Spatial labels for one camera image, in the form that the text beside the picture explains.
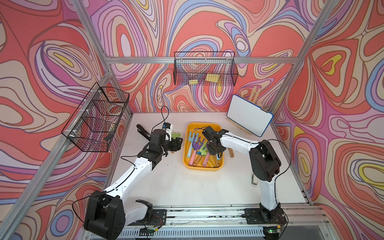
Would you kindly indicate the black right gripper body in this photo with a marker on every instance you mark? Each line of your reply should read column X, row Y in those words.
column 213, row 150

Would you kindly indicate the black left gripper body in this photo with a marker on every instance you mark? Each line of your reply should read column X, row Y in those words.
column 172, row 145

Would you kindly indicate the green hand rake wooden handle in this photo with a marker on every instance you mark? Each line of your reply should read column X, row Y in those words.
column 231, row 153

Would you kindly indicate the purple hand rake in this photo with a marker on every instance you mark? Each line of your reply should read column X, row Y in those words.
column 206, row 160

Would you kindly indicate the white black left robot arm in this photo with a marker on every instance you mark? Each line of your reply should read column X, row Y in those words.
column 109, row 211

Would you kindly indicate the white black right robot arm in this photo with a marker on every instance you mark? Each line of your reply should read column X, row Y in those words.
column 265, row 165

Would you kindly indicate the yellow plastic storage box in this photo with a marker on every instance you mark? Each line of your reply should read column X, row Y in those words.
column 216, row 162

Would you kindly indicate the black stapler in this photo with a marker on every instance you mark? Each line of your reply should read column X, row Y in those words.
column 143, row 132

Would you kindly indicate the blue framed whiteboard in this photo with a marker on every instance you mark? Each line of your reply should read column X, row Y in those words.
column 249, row 115

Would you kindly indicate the small white eraser block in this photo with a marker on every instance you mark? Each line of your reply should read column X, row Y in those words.
column 254, row 180

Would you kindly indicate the yellow sticky note pad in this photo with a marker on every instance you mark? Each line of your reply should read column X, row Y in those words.
column 212, row 78

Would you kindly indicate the blue handled garden fork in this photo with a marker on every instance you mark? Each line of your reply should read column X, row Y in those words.
column 191, row 138

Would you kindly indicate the purple garden fork pink handle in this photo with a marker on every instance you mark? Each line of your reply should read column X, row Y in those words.
column 196, row 146

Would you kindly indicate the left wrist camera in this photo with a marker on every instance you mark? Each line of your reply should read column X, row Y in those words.
column 168, row 128

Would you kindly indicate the black wire basket back wall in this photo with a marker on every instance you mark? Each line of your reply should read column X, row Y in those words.
column 195, row 65

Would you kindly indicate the black wire basket wall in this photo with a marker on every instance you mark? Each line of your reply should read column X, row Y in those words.
column 195, row 65
column 93, row 126

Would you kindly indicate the black wire basket left wall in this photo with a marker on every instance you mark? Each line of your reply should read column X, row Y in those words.
column 93, row 126

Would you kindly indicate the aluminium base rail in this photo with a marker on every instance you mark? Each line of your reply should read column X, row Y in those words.
column 295, row 222

